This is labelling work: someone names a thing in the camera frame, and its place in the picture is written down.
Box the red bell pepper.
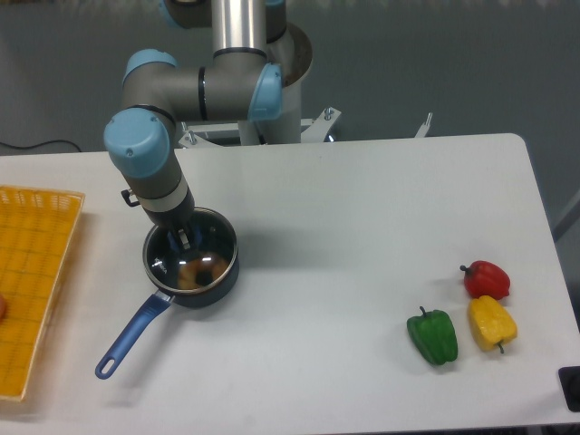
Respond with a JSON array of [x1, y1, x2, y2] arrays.
[[459, 260, 511, 300]]

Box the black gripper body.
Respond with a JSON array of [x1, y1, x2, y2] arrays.
[[140, 194, 195, 231]]

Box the black device table corner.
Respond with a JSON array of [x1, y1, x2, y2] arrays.
[[558, 366, 580, 412]]

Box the yellow plastic basket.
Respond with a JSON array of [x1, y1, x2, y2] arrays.
[[1, 185, 85, 401]]

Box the glass pot lid blue knob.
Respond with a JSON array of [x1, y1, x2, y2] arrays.
[[143, 208, 238, 297]]

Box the green bell pepper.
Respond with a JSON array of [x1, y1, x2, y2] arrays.
[[406, 305, 459, 366]]

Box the yellow bell pepper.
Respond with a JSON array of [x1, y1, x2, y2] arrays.
[[468, 295, 517, 354]]

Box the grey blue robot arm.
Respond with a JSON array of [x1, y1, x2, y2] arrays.
[[103, 1, 285, 249]]

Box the black cable on floor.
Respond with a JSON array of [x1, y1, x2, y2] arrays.
[[0, 139, 82, 152]]

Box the dark blue saucepan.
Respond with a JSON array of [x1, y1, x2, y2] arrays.
[[94, 207, 240, 381]]

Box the toy donut bread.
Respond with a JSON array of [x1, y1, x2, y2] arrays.
[[177, 253, 229, 290]]

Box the white table bracket right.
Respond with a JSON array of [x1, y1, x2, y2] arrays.
[[415, 111, 433, 139]]

